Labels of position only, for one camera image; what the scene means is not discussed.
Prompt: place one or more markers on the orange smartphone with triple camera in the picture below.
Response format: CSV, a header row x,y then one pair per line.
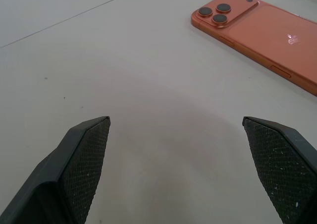
x,y
260,28

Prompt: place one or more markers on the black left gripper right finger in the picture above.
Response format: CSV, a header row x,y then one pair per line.
x,y
280,159

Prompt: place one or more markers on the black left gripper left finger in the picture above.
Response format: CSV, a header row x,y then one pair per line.
x,y
74,164

